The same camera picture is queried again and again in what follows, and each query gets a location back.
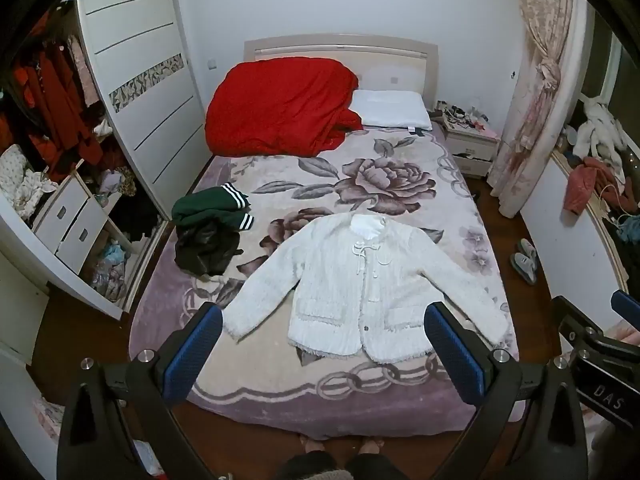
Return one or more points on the red quilt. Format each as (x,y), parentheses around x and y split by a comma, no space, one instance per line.
(283,106)

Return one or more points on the red hanging clothes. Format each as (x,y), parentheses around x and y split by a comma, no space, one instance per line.
(62,133)

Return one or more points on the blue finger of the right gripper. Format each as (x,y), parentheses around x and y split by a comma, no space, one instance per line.
(624,305)

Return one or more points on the pink-red garment on sill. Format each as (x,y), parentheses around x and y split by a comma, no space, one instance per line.
(591,176)

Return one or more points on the grey slipper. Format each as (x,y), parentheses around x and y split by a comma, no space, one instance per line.
(528,249)
(525,267)

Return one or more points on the white fuzzy knit jacket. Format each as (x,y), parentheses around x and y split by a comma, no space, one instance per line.
(361,283)

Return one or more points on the white plush garment on sill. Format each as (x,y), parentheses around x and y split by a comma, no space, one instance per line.
(601,136)

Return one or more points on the teal garment on sill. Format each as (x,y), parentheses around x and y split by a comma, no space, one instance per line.
(629,230)

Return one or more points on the beige bed headboard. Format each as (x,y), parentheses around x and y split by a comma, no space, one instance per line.
(379,62)

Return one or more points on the grey slipper far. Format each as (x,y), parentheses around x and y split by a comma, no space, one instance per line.
(528,249)

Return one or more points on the black garment on bed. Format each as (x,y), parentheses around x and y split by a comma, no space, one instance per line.
(206,248)

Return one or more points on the floral pink bed blanket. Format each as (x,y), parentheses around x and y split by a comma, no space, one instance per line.
(262,379)

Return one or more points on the grey slipper near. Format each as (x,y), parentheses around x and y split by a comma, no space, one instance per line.
(525,267)

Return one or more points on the green striped-cuff garment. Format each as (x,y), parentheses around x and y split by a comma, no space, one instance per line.
(225,204)

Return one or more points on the white drawer unit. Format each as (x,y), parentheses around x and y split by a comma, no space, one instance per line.
(71,223)

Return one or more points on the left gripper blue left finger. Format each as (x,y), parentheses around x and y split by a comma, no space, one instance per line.
(158,380)

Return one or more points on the white pillow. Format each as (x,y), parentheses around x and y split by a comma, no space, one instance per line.
(391,109)

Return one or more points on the pink floral curtain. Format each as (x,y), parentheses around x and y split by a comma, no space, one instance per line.
(557,41)

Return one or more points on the white bedside nightstand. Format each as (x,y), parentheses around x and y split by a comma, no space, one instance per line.
(472,145)

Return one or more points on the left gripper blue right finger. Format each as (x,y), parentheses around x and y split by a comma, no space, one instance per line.
(489,380)

